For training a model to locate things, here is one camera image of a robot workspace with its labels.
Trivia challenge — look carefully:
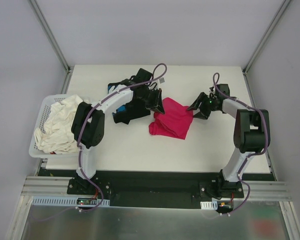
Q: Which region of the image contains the black t shirt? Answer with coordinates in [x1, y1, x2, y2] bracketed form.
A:
[107, 79, 151, 125]

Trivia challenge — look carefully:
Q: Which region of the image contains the pink t shirt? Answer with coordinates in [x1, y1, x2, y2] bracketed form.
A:
[148, 97, 194, 140]

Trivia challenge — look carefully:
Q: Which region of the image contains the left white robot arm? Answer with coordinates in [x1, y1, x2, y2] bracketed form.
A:
[71, 68, 165, 195]

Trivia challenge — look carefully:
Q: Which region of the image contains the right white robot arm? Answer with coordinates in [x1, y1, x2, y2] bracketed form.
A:
[187, 84, 270, 198]

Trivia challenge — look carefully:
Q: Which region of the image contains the cream t shirt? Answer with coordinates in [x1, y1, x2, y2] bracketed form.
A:
[33, 94, 90, 154]

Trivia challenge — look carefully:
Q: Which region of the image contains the white plastic laundry basket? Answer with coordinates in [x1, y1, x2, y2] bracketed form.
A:
[28, 93, 93, 158]

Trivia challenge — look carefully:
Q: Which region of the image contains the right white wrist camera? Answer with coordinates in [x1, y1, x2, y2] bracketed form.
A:
[209, 86, 215, 96]

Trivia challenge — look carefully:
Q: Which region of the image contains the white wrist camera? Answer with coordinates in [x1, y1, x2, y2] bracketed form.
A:
[159, 77, 165, 84]
[209, 86, 215, 96]

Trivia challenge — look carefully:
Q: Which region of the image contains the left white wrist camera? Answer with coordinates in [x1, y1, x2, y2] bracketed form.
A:
[159, 77, 165, 84]

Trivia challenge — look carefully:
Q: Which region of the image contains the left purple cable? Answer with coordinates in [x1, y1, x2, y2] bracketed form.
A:
[76, 62, 169, 213]

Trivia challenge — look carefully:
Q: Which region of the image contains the right aluminium frame post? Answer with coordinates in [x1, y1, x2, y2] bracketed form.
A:
[242, 0, 293, 76]

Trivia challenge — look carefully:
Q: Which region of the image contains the aluminium frame post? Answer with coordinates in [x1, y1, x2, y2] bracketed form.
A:
[242, 0, 293, 76]
[27, 0, 71, 74]

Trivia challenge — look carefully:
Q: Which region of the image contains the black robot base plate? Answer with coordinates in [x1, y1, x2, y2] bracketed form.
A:
[67, 170, 244, 209]

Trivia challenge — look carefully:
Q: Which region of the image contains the right white cable duct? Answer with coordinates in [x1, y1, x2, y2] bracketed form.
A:
[200, 201, 218, 210]

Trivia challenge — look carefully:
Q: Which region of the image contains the white cable duct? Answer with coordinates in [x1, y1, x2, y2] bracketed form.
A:
[200, 201, 218, 210]
[32, 196, 110, 208]

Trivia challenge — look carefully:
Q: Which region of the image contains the left aluminium frame post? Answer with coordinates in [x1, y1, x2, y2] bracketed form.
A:
[27, 0, 71, 74]

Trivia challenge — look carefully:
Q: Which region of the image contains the left white cable duct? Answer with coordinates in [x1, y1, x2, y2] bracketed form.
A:
[32, 196, 110, 208]

